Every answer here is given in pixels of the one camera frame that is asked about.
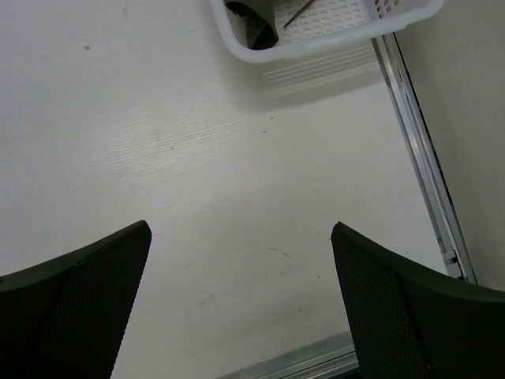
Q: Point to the aluminium frame rail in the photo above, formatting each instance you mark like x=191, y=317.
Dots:
x=332, y=357
x=424, y=158

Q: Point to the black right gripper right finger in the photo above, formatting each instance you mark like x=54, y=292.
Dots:
x=409, y=321

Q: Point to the olive green shorts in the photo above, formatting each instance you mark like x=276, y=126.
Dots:
x=259, y=16

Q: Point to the aluminium frame rail front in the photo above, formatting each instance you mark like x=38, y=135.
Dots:
x=332, y=357

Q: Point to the white plastic perforated basket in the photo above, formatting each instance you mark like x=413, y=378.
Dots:
x=325, y=25

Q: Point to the aluminium frame rail right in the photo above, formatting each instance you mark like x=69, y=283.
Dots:
x=424, y=158

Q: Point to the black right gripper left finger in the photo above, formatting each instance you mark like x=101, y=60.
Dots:
x=66, y=317

